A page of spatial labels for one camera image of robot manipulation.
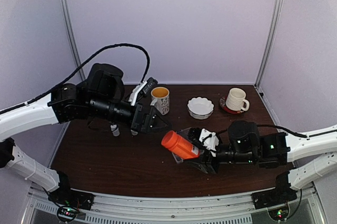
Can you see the red saucer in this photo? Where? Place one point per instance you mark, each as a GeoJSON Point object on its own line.
{"type": "Point", "coordinates": [222, 104]}

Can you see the aluminium frame post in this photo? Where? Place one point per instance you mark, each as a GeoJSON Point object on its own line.
{"type": "Point", "coordinates": [70, 33]}
{"type": "Point", "coordinates": [277, 8]}

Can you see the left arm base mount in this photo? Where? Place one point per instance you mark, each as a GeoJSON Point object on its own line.
{"type": "Point", "coordinates": [71, 198]}

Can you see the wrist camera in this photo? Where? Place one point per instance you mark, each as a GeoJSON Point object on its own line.
{"type": "Point", "coordinates": [142, 90]}
{"type": "Point", "coordinates": [204, 139]}

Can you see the orange pill bottle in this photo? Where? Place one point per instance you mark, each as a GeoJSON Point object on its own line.
{"type": "Point", "coordinates": [169, 139]}

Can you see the yellow-inside patterned mug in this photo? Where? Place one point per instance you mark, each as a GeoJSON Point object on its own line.
{"type": "Point", "coordinates": [161, 99]}

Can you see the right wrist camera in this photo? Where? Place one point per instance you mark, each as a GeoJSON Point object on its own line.
{"type": "Point", "coordinates": [204, 139]}

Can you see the cream ribbed mug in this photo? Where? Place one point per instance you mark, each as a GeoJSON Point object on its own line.
{"type": "Point", "coordinates": [236, 100]}

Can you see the white scalloped dish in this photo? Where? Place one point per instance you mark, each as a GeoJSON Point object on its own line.
{"type": "Point", "coordinates": [200, 108]}

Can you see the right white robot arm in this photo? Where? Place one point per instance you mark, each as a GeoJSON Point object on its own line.
{"type": "Point", "coordinates": [286, 146]}

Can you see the left aluminium frame post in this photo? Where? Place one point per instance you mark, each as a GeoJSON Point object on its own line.
{"type": "Point", "coordinates": [70, 33]}

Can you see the front aluminium rail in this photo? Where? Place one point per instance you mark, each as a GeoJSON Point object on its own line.
{"type": "Point", "coordinates": [233, 208]}

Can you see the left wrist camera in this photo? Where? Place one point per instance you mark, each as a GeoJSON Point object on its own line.
{"type": "Point", "coordinates": [142, 90]}

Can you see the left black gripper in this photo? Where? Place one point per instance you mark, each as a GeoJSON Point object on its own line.
{"type": "Point", "coordinates": [134, 122]}

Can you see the right aluminium frame post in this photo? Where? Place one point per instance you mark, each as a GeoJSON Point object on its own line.
{"type": "Point", "coordinates": [277, 8]}

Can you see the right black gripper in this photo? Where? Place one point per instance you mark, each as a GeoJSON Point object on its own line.
{"type": "Point", "coordinates": [207, 156]}

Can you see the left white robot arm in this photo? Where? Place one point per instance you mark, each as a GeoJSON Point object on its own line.
{"type": "Point", "coordinates": [62, 105]}

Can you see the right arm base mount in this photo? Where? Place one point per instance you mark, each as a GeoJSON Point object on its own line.
{"type": "Point", "coordinates": [273, 197]}

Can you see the clear plastic pill organizer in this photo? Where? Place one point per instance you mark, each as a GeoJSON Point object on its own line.
{"type": "Point", "coordinates": [183, 149]}

